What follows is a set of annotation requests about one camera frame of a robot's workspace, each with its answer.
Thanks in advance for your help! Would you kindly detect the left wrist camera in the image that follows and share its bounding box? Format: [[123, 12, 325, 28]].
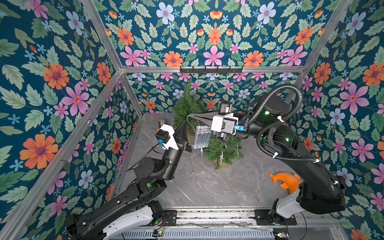
[[155, 124, 179, 150]]

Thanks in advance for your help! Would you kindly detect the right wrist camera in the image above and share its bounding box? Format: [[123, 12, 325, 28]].
[[211, 113, 245, 135]]

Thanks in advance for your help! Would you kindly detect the clear string light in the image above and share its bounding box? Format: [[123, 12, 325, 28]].
[[176, 113, 241, 196]]

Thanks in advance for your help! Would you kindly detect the white cable duct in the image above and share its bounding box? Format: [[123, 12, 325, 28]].
[[112, 229, 275, 240]]

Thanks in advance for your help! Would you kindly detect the small green tree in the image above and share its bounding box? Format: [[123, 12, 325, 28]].
[[173, 83, 206, 135], [203, 135, 244, 170]]

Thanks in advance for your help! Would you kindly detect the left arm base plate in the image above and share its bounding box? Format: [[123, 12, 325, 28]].
[[160, 210, 178, 227]]

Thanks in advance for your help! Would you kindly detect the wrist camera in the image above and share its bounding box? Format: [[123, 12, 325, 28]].
[[155, 124, 179, 150], [211, 113, 245, 135]]

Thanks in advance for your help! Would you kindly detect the aluminium frame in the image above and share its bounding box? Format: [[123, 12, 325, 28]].
[[1, 1, 356, 240]]

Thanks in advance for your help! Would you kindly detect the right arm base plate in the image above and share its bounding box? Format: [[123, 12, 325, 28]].
[[254, 209, 297, 226]]

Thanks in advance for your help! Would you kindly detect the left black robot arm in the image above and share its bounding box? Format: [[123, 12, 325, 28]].
[[66, 122, 192, 240]]

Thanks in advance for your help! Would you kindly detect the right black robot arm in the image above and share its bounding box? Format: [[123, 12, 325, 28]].
[[187, 84, 346, 225]]

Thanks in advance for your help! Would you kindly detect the black hook rail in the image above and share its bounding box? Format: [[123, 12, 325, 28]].
[[180, 66, 243, 75]]

